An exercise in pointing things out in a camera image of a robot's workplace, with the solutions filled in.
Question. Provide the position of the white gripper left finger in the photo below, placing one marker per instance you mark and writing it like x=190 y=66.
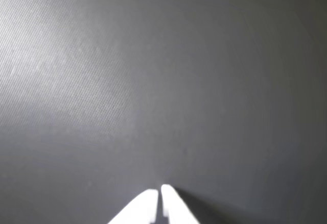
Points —
x=140 y=208

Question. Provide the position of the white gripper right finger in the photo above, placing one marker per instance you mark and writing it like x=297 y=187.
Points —
x=176 y=208

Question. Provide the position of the dark grey table mat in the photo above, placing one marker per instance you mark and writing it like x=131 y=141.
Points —
x=153 y=81

